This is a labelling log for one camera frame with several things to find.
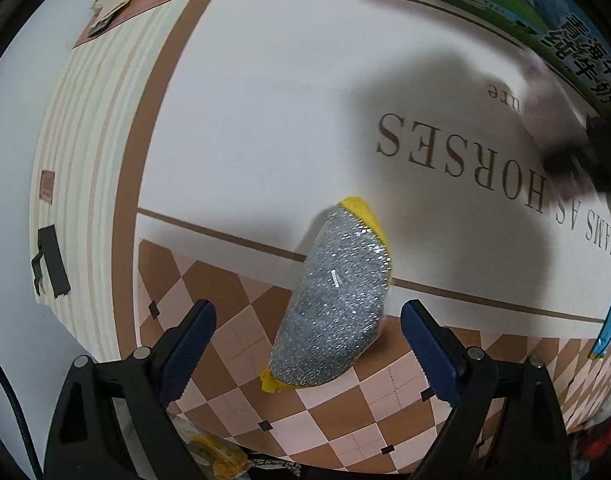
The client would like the black tape piece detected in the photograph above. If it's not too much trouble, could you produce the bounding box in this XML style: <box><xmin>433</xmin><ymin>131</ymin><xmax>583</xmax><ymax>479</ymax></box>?
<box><xmin>31</xmin><ymin>226</ymin><xmax>71</xmax><ymax>298</ymax></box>

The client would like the lilac sock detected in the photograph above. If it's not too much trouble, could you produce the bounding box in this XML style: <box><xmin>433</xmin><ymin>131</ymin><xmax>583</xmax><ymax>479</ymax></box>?
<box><xmin>521</xmin><ymin>49</ymin><xmax>589</xmax><ymax>155</ymax></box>

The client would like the round printed table mat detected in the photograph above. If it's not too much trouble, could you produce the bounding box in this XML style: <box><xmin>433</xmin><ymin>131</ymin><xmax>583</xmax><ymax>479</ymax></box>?
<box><xmin>29</xmin><ymin>0</ymin><xmax>611</xmax><ymax>474</ymax></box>

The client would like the yellow snack packet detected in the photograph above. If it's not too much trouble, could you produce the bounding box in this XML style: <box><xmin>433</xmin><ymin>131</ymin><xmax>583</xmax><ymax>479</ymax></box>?
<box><xmin>172</xmin><ymin>417</ymin><xmax>251</xmax><ymax>480</ymax></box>

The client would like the silver yellow scouring sponge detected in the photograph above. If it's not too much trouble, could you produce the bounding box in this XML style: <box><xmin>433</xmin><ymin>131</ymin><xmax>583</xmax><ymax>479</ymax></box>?
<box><xmin>260</xmin><ymin>196</ymin><xmax>392</xmax><ymax>393</ymax></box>

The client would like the blue green cardboard box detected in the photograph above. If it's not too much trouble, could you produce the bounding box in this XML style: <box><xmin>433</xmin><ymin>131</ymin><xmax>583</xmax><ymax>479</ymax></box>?
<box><xmin>443</xmin><ymin>0</ymin><xmax>611</xmax><ymax>113</ymax></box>

